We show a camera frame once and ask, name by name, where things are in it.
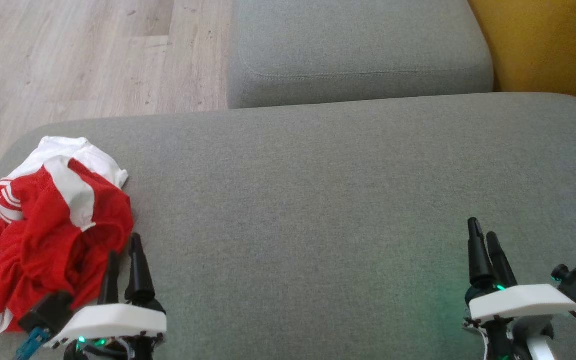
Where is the plain red garment white trim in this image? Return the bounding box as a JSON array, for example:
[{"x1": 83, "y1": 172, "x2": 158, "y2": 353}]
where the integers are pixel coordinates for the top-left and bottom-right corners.
[{"x1": 0, "y1": 157, "x2": 135, "y2": 335}]

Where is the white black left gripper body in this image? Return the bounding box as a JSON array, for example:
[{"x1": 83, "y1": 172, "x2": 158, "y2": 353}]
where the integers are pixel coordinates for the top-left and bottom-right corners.
[{"x1": 53, "y1": 299, "x2": 167, "y2": 360}]

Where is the small grey sofa cushion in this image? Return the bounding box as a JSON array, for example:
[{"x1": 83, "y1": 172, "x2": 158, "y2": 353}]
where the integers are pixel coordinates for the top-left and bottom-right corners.
[{"x1": 227, "y1": 0, "x2": 495, "y2": 110}]

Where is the large grey sofa seat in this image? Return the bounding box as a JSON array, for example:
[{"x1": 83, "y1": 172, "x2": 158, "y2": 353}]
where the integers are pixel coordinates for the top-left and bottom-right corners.
[{"x1": 0, "y1": 92, "x2": 576, "y2": 360}]

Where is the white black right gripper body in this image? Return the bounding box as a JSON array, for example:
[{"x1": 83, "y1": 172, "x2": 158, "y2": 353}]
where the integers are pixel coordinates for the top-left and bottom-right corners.
[{"x1": 463, "y1": 284, "x2": 576, "y2": 360}]

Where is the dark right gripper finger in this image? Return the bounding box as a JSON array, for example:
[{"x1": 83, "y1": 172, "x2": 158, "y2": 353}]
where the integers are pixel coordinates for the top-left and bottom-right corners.
[
  {"x1": 486, "y1": 231, "x2": 519, "y2": 288},
  {"x1": 467, "y1": 217, "x2": 495, "y2": 290}
]

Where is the black cable teal plug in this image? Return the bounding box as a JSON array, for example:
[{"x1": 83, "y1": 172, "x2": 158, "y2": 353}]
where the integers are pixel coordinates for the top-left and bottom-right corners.
[{"x1": 15, "y1": 327, "x2": 52, "y2": 360}]

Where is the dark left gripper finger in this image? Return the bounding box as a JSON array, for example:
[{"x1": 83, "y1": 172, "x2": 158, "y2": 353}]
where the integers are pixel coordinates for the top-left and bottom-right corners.
[
  {"x1": 99, "y1": 251, "x2": 121, "y2": 306},
  {"x1": 125, "y1": 233, "x2": 157, "y2": 304}
]

